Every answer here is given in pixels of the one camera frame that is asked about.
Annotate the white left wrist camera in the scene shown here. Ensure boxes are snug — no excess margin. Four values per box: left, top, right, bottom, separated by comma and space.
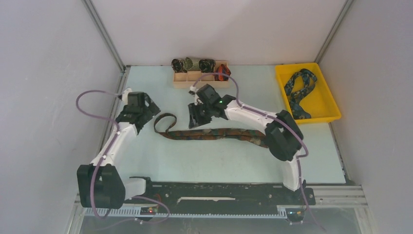
119, 88, 132, 102

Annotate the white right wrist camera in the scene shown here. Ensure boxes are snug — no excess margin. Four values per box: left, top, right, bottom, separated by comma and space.
188, 86, 198, 96

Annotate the yellow plastic tray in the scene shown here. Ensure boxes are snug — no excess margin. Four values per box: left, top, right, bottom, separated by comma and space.
275, 63, 341, 125

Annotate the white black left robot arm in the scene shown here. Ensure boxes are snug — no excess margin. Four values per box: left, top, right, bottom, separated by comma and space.
76, 88, 160, 209

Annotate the black green rolled tie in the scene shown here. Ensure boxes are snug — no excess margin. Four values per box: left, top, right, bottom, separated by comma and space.
199, 58, 216, 73

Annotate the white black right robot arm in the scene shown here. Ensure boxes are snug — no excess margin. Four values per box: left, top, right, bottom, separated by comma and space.
188, 84, 305, 204

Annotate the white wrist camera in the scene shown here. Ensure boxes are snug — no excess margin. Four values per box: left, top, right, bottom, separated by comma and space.
188, 86, 198, 96
119, 88, 132, 102

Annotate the olive green rolled tie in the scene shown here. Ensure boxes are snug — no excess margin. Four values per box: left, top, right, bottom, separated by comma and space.
183, 57, 201, 72

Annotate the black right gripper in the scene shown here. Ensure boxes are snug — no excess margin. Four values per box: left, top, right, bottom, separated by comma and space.
189, 101, 214, 129

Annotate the wooden compartment box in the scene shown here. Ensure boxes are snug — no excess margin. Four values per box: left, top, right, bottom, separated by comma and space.
172, 71, 230, 89

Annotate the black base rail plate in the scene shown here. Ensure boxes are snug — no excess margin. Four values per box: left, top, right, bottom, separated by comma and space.
142, 182, 316, 216

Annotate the blue patterned tie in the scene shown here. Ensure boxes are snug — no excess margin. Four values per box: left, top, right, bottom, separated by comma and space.
284, 68, 318, 119

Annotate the brown green patterned tie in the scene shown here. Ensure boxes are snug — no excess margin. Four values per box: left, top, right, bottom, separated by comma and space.
153, 113, 268, 148

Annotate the orange navy rolled tie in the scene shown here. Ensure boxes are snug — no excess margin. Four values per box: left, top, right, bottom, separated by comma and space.
214, 64, 231, 81

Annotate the dark patterned rolled tie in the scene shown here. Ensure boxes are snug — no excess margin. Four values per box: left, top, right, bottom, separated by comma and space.
171, 58, 187, 73

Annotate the aluminium frame rail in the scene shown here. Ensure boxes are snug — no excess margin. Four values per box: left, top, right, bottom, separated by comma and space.
75, 183, 369, 220

